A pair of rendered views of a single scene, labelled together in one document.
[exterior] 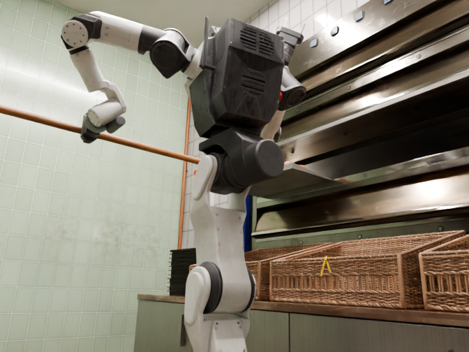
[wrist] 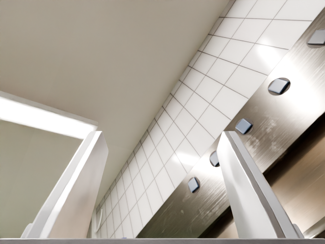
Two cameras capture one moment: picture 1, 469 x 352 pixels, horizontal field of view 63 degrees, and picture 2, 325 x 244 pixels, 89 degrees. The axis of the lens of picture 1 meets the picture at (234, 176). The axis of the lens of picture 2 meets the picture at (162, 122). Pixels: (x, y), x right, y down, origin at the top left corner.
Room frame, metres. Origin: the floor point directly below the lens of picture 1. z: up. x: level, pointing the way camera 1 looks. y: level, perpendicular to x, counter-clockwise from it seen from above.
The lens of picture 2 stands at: (1.35, -0.22, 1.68)
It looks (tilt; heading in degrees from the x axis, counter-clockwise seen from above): 52 degrees up; 337
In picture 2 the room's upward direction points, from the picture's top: 33 degrees counter-clockwise
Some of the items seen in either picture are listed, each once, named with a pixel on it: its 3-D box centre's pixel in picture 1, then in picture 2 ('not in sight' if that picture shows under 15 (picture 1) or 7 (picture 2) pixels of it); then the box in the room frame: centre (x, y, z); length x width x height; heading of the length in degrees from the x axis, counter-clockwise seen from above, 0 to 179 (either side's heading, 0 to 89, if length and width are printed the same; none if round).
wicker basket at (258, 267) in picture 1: (258, 269); not in sight; (1.95, -0.13, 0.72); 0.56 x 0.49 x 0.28; 37
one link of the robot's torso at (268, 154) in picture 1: (239, 160); not in sight; (1.12, -0.02, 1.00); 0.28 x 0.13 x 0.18; 38
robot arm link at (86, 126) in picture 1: (93, 123); not in sight; (1.32, 0.53, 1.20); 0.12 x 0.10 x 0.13; 38
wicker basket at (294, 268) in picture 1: (365, 266); not in sight; (1.48, -0.50, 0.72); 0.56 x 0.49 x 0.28; 37
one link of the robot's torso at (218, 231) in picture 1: (222, 232); not in sight; (1.18, 0.03, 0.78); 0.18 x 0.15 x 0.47; 128
